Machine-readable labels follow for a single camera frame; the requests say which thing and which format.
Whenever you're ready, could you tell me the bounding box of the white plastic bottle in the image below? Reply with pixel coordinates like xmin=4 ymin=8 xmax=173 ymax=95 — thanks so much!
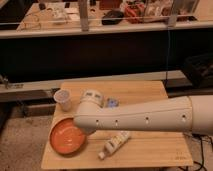
xmin=98 ymin=131 xmax=131 ymax=160

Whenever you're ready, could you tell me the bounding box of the black bag on bench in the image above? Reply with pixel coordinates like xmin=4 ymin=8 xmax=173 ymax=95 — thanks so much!
xmin=101 ymin=10 xmax=124 ymax=25

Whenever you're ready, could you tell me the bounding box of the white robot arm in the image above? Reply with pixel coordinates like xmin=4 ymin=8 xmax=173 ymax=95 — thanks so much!
xmin=74 ymin=90 xmax=213 ymax=135

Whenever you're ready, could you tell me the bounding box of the clear plastic cup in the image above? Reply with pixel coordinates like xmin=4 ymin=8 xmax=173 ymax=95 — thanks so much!
xmin=53 ymin=90 xmax=71 ymax=112

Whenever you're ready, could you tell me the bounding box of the small blue object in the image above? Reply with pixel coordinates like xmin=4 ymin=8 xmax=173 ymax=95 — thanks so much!
xmin=107 ymin=98 xmax=119 ymax=108

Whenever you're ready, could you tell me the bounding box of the red tool on bench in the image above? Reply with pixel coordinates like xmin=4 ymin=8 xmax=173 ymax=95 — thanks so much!
xmin=124 ymin=4 xmax=145 ymax=24

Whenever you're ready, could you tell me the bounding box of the wooden cutting board table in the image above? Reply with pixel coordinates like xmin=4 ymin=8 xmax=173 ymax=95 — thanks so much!
xmin=41 ymin=81 xmax=193 ymax=171

